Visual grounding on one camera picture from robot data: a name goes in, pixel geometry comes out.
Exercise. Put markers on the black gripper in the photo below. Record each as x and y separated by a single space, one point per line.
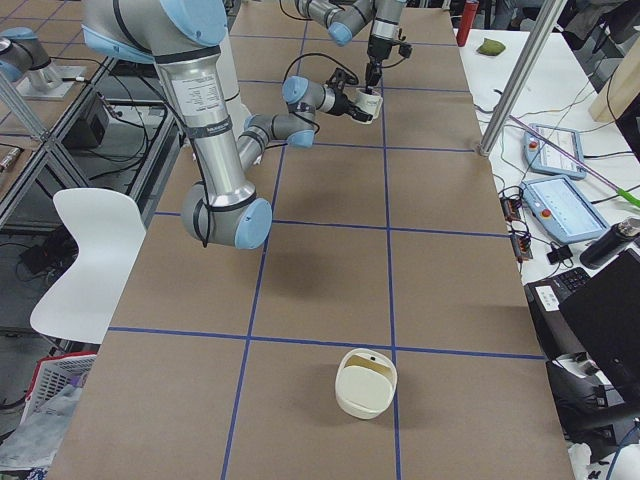
376 51
343 103

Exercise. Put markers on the white ceramic cup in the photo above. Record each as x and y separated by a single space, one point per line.
368 103

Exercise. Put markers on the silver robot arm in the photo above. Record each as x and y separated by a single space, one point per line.
183 41
344 23

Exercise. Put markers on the red cylinder bottle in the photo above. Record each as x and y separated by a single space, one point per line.
466 21

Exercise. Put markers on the green bean bag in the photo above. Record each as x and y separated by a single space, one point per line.
491 47

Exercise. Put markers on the far teach pendant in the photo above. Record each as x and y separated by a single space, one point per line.
545 160

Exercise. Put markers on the teach pendant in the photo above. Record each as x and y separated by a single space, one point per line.
562 210
545 160

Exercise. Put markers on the near teach pendant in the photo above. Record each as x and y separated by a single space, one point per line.
562 210

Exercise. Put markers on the black keyboard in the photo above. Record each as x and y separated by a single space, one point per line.
569 281

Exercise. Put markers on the cream plastic basket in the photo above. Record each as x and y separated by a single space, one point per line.
365 383

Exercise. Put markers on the grabber reach tool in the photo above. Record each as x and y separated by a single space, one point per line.
625 194

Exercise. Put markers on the white plastic chair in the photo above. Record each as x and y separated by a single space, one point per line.
108 230

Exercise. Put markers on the black water bottle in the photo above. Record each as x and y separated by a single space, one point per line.
612 242

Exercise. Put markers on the black monitor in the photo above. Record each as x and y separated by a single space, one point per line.
604 316

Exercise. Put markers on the white laundry basket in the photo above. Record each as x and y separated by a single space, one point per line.
52 374

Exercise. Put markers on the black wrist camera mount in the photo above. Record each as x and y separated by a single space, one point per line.
340 79

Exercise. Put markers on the white camera pedestal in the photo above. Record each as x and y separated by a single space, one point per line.
235 75

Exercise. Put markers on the aluminium frame post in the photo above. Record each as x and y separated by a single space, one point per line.
537 38

